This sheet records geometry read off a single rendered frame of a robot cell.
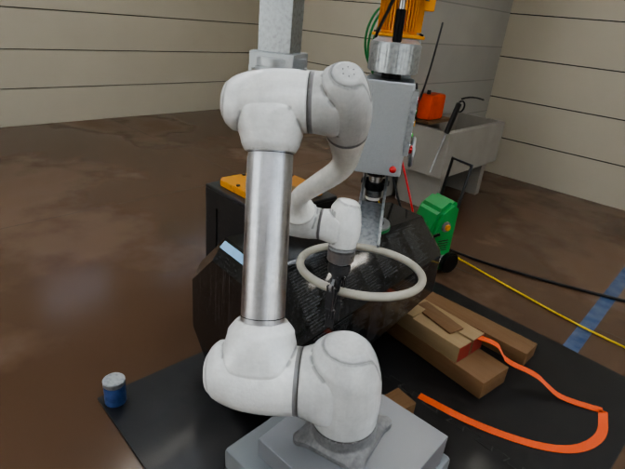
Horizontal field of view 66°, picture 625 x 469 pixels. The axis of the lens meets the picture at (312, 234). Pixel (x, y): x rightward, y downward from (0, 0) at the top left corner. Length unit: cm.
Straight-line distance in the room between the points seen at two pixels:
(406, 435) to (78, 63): 736
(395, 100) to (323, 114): 118
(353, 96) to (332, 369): 56
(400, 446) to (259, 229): 60
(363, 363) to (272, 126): 52
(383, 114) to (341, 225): 83
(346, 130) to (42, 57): 698
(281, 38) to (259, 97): 176
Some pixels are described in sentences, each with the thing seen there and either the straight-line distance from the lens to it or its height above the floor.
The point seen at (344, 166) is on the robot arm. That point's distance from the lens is 119.
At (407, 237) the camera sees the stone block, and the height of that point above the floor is 76.
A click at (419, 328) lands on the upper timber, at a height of 19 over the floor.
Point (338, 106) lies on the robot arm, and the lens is 101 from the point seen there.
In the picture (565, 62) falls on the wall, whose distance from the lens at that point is 675.
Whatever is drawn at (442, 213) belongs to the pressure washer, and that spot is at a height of 50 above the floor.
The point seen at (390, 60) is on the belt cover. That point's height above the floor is 162.
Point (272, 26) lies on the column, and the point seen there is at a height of 169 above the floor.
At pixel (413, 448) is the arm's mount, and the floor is 88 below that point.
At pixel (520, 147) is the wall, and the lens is 695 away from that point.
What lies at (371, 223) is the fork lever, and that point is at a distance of 218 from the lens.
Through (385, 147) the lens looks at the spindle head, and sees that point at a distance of 222.
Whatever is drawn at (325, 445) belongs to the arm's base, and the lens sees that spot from 117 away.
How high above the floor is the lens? 177
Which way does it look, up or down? 25 degrees down
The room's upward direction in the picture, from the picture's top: 6 degrees clockwise
